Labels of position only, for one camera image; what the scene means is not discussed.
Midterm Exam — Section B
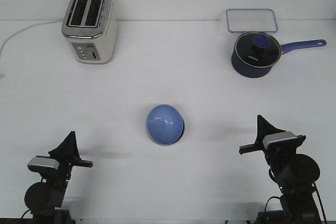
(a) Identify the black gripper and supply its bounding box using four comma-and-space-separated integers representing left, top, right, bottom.
39, 131, 93, 186
239, 115, 306, 179

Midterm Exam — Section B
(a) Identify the green bowl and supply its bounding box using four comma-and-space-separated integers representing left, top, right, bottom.
145, 118, 184, 146

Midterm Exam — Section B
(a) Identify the clear blue-rimmed container lid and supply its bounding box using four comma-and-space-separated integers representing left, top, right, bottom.
226, 8, 278, 33

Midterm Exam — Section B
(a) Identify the silver two-slot toaster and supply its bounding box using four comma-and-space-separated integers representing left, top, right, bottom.
61, 0, 118, 64

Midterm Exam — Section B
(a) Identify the purple saucepan with handle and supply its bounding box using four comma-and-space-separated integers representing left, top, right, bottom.
232, 39, 327, 78

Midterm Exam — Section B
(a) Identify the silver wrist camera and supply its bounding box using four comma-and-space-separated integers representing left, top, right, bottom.
263, 131, 298, 150
27, 156, 59, 172

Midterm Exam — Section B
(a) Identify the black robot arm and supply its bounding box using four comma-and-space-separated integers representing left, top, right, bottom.
239, 115, 326, 223
24, 131, 93, 223

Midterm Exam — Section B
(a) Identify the blue bowl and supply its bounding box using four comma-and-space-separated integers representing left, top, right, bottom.
145, 104, 184, 146

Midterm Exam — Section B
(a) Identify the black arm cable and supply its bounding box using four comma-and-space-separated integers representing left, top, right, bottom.
264, 171, 328, 224

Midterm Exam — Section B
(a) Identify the glass pot lid blue knob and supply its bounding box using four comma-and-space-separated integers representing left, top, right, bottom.
234, 31, 281, 68

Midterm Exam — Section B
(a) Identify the white toaster power cord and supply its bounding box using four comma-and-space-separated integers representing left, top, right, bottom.
0, 19, 65, 57

